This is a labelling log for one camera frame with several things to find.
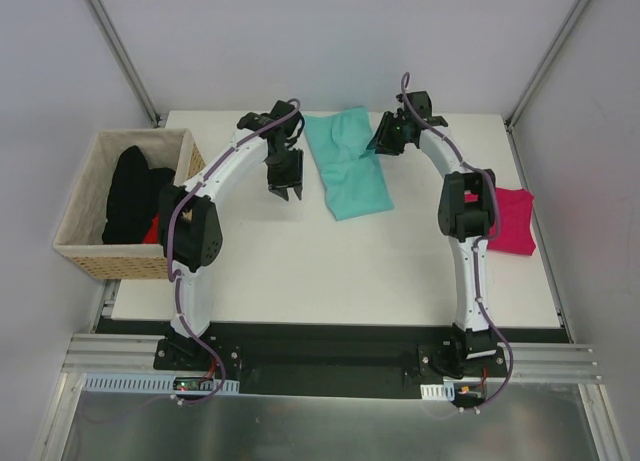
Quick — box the teal t shirt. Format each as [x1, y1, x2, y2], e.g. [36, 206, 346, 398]
[304, 107, 394, 221]

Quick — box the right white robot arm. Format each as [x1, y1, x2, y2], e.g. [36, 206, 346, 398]
[367, 91, 498, 379]

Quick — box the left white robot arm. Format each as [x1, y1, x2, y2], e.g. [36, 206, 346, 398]
[158, 98, 305, 370]

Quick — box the red t shirt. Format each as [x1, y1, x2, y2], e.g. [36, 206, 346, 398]
[141, 214, 159, 244]

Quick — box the black t shirt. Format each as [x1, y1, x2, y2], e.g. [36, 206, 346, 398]
[101, 146, 175, 245]

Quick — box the folded pink t shirt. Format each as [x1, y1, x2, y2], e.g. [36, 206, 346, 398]
[488, 188, 536, 257]

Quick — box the wicker laundry basket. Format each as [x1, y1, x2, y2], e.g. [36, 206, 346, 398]
[53, 128, 204, 280]

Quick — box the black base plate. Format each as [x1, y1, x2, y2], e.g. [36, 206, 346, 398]
[153, 322, 507, 399]

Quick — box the aluminium rail frame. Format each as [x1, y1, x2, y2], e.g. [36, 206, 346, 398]
[62, 275, 601, 382]

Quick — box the right slotted cable duct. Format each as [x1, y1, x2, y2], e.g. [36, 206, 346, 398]
[420, 381, 455, 402]

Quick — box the slotted cable duct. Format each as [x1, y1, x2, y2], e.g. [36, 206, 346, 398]
[84, 373, 240, 396]
[420, 381, 455, 402]

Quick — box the left slotted cable duct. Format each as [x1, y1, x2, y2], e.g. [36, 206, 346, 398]
[84, 373, 240, 396]

